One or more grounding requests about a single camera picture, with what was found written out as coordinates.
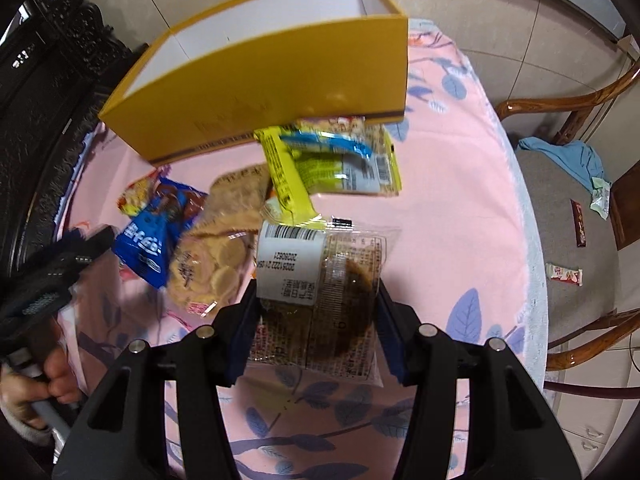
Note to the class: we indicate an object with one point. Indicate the white red candy wrapper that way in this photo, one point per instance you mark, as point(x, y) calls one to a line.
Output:
point(563, 275)

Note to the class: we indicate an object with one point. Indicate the red wrapper on chair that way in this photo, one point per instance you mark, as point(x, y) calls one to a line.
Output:
point(579, 224)

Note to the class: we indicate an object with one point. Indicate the brown cake packet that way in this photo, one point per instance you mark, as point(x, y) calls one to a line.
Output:
point(317, 286)

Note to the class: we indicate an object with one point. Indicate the small green white packet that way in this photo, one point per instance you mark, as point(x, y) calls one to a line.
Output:
point(600, 197)

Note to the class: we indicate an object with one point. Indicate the long yellow snack bar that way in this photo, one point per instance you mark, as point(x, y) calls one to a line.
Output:
point(294, 206)

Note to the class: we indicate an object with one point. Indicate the red yellow snack packet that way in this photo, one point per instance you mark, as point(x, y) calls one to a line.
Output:
point(137, 195)

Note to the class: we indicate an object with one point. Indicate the blue green nut packet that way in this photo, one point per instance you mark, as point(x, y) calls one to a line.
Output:
point(343, 155)

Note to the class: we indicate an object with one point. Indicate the blue cloth on chair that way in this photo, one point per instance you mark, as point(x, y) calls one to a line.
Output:
point(576, 158)

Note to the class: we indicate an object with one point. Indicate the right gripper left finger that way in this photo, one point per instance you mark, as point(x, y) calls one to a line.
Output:
point(120, 432)

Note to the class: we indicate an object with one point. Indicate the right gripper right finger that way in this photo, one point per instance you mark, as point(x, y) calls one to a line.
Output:
point(513, 433)

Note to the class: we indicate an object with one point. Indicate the yellow cardboard box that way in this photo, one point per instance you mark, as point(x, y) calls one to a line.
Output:
point(215, 78)

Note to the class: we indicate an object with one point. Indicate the pink floral tablecloth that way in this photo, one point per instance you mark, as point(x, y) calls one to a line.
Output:
point(467, 258)

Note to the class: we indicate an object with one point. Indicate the person left hand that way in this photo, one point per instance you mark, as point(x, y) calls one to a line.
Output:
point(19, 392)

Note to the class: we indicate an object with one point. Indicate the wooden chair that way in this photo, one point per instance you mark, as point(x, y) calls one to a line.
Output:
point(583, 321)

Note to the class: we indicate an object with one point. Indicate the blue snack packet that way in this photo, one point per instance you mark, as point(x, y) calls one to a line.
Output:
point(147, 243)

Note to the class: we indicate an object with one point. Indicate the dark carved wooden furniture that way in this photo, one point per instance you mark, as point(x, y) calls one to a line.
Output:
point(59, 63)

